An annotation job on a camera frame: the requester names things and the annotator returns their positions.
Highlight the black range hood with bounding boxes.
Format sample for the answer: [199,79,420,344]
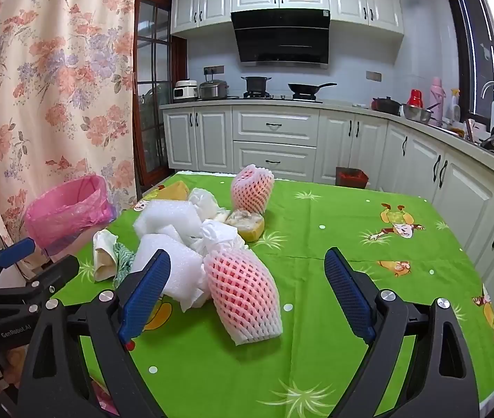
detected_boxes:
[230,9,331,69]

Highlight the black stock pot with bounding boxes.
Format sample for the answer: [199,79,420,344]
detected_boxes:
[242,76,272,94]

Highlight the white tissue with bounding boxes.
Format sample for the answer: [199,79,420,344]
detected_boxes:
[188,188,219,220]
[201,220,248,253]

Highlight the pink thermos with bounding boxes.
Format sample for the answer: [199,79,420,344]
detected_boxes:
[430,77,445,109]

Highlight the pomelo peel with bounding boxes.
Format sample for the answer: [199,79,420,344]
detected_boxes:
[225,210,266,242]

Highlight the person's left hand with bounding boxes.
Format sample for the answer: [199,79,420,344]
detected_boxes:
[7,347,28,377]

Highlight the pink-bagged trash bin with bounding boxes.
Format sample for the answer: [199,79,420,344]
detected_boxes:
[24,175,117,257]

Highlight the steel bowl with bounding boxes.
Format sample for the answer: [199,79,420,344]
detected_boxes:
[401,103,432,123]

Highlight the pink foam fruit net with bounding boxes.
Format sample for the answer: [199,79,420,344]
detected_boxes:
[230,164,274,215]

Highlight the cream cloth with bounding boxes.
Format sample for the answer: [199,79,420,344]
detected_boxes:
[93,230,119,283]

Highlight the white lower cabinets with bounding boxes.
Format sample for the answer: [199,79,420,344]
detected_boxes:
[162,103,494,371]

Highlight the spray bottle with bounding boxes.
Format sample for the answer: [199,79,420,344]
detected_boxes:
[445,89,461,123]

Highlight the white foam block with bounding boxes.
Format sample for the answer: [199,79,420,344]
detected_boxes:
[129,234,213,312]
[133,200,204,245]

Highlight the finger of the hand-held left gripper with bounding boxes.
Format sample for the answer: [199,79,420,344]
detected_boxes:
[0,255,80,314]
[0,239,36,292]

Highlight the floral curtain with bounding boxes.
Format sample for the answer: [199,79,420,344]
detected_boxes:
[0,0,139,279]

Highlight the wooden glass door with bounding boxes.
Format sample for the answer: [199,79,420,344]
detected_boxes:
[134,0,188,188]

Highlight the fruit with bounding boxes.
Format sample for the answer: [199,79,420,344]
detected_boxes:
[203,246,283,346]

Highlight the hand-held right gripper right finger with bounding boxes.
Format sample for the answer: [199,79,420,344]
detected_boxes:
[324,247,480,418]

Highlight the silver pressure cooker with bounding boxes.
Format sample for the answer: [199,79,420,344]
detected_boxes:
[199,79,229,101]

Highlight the black clay pot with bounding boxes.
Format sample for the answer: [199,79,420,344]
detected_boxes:
[372,96,402,114]

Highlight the red floor bin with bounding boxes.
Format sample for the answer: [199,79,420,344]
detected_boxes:
[336,167,368,189]

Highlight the black frying pan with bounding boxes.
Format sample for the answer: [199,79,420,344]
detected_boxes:
[288,82,337,96]

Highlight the gas stove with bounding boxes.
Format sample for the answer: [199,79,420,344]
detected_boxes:
[229,91,323,103]

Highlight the green striped wrapper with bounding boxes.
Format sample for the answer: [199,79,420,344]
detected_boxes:
[114,244,136,288]

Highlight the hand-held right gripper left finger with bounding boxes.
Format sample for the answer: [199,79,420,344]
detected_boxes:
[18,249,172,418]

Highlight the white rice cooker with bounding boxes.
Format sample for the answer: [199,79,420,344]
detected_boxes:
[174,79,199,103]

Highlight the green printed tablecloth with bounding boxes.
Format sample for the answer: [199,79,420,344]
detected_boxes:
[51,172,494,418]

